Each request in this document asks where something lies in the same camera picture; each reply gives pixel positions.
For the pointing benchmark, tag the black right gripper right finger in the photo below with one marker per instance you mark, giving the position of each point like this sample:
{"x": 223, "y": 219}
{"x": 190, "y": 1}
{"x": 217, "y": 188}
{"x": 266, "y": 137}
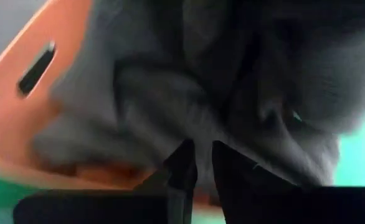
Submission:
{"x": 279, "y": 205}

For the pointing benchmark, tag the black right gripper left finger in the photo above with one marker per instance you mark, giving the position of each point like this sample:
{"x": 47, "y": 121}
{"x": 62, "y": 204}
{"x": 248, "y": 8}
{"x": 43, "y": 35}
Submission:
{"x": 107, "y": 208}

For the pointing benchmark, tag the gray towel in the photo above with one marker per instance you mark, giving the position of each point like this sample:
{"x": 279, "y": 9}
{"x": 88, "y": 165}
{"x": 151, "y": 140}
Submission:
{"x": 201, "y": 77}

